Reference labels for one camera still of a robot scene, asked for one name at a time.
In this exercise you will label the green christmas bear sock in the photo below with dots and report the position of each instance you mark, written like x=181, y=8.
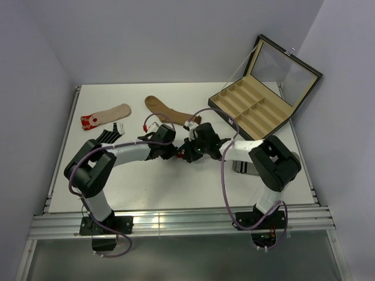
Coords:
x=182, y=154

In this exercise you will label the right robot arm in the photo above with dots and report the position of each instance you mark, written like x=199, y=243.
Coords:
x=243, y=150

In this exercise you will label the aluminium frame rail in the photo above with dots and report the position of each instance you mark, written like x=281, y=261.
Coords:
x=176, y=223

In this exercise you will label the beige red reindeer sock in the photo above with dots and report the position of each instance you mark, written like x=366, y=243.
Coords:
x=96, y=119

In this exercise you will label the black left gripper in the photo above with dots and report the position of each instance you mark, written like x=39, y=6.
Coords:
x=171, y=152

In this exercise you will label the black white striped sock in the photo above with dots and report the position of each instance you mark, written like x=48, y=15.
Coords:
x=111, y=134

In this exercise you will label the grey striped sock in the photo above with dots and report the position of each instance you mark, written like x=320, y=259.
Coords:
x=243, y=167

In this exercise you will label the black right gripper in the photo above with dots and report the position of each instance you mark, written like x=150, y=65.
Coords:
x=190, y=154

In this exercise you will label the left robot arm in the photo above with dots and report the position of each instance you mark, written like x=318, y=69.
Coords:
x=90, y=168

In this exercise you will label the black compartment organizer box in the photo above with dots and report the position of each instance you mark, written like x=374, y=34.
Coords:
x=273, y=86

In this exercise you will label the brown long sock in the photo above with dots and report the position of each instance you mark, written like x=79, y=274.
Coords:
x=166, y=114

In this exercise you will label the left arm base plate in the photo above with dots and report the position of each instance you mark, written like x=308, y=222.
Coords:
x=122, y=224

